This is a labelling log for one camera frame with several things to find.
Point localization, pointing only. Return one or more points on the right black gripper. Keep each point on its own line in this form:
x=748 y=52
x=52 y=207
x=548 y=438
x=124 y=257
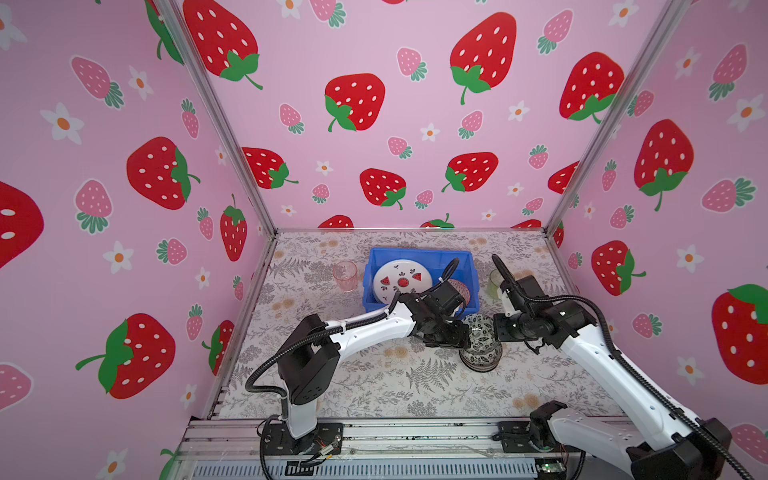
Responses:
x=498 y=329

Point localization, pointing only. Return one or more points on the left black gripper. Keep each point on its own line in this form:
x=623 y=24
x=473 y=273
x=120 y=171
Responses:
x=458 y=337

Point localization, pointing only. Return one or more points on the black leaf pattern bowl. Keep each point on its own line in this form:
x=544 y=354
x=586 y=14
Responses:
x=484 y=351

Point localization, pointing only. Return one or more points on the red patterned bowl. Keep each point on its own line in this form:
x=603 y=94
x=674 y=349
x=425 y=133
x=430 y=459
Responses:
x=462 y=289

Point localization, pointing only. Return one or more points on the white watermelon plate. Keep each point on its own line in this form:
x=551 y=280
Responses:
x=400 y=276

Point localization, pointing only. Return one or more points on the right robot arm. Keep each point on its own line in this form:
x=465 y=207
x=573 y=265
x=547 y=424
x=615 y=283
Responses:
x=666 y=441

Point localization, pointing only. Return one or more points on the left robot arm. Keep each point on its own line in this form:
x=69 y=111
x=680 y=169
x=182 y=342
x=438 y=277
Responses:
x=309 y=358

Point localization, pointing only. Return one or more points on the blue plastic bin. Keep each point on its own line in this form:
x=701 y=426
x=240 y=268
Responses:
x=434 y=260

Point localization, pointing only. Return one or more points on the green translucent cup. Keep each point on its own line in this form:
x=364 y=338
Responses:
x=493 y=286

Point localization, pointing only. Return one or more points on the pink translucent cup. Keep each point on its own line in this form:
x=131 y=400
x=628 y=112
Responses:
x=345 y=274

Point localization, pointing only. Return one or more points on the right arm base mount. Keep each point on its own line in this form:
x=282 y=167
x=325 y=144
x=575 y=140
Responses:
x=519 y=437

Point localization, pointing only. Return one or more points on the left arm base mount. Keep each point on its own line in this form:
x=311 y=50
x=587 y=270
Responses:
x=277 y=440

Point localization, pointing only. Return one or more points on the aluminium front rail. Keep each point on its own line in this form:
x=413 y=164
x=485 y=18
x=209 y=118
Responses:
x=382 y=449

